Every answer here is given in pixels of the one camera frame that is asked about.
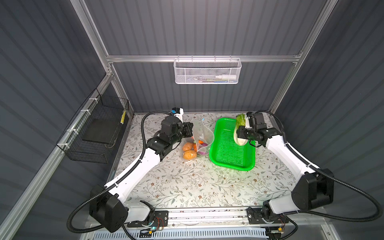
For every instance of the black flat pad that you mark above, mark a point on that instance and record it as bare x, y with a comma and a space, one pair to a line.
101, 131

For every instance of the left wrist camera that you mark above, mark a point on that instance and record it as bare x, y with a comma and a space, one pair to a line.
178, 112

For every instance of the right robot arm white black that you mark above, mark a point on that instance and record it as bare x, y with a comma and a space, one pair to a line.
312, 189

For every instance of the toy purple onion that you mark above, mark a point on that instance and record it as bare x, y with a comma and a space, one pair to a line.
203, 149

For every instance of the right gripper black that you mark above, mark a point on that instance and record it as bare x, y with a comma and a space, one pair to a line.
240, 132

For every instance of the toy potato yellow brown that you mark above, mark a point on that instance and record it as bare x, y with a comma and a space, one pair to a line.
189, 154

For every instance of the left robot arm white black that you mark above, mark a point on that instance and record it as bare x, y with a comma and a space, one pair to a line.
111, 209

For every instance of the white wire mesh basket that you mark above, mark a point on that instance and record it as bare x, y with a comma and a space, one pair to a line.
202, 70

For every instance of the black wire cage basket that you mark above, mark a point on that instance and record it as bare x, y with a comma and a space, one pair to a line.
103, 107

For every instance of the green plastic basket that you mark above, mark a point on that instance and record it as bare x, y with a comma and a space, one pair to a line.
224, 152

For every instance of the white ribbed vent panel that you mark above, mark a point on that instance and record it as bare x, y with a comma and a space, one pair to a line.
237, 233

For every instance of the toy napa cabbage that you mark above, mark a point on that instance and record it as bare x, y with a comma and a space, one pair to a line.
239, 130

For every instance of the clear zip top bag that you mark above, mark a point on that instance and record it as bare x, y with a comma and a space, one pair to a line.
201, 132

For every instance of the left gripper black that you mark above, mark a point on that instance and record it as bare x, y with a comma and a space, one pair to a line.
186, 127

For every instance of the white marker pen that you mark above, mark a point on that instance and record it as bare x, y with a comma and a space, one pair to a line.
226, 77

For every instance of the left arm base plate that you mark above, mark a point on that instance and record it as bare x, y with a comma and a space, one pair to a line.
155, 218

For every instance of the yellow tag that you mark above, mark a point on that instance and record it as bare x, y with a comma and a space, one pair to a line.
123, 117

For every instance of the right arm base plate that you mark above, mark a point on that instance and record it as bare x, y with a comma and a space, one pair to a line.
260, 215

